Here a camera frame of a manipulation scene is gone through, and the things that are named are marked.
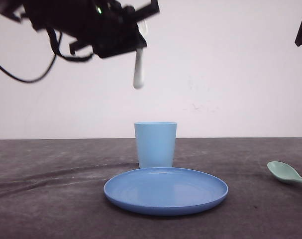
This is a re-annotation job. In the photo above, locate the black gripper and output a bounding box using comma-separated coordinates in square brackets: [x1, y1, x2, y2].
[0, 0, 160, 58]

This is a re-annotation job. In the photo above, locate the white plastic fork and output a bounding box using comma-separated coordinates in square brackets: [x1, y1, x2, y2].
[133, 20, 148, 90]

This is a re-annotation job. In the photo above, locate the light blue plastic cup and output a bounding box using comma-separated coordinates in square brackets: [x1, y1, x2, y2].
[134, 121, 177, 168]

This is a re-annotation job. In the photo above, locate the mint green plastic spoon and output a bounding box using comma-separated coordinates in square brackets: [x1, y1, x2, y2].
[267, 161, 302, 184]

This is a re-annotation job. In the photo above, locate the blue plastic plate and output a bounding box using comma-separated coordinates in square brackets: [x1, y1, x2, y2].
[103, 167, 228, 216]

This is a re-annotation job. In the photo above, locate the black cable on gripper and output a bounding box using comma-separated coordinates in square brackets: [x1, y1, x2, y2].
[0, 27, 94, 84]

